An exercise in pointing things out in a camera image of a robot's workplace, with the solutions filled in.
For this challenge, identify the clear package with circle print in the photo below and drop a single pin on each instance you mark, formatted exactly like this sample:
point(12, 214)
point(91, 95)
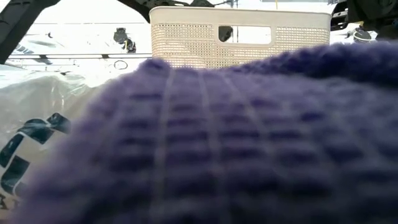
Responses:
point(34, 130)

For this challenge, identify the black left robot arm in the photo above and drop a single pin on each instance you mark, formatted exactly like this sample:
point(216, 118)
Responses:
point(18, 28)

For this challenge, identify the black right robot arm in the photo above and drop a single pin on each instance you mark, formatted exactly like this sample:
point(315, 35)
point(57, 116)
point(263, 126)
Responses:
point(373, 15)

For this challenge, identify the white perforated plastic basket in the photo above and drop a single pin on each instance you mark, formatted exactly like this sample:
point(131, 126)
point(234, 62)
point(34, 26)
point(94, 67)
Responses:
point(186, 31)

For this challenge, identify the blue-purple knitted cloth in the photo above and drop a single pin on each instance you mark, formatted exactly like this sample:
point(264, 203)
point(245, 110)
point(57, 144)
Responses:
point(217, 140)

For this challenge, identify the black background object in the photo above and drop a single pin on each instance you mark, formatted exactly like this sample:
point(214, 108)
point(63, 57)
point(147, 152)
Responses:
point(224, 33)
point(122, 39)

